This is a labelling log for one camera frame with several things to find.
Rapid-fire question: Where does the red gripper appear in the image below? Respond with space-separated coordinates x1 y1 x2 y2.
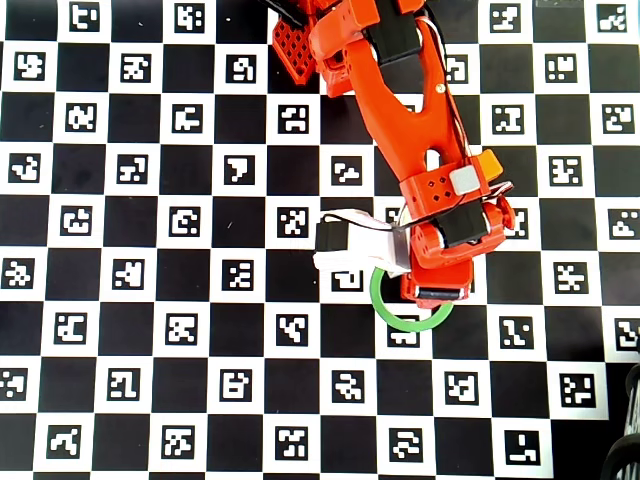
399 248 476 307

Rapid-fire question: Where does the orange cube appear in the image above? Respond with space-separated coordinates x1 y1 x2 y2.
473 149 503 185

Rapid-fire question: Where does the grey square block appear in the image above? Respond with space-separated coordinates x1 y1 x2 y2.
448 166 482 197

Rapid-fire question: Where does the black white marker checkerboard mat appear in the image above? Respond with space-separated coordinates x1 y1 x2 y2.
0 0 640 476

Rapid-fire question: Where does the black flexible tripod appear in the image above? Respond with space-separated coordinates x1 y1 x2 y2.
599 360 640 480

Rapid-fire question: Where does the green flat ring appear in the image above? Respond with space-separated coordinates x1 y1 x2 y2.
369 266 455 333

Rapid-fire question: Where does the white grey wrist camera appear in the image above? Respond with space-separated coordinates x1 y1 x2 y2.
313 209 415 277

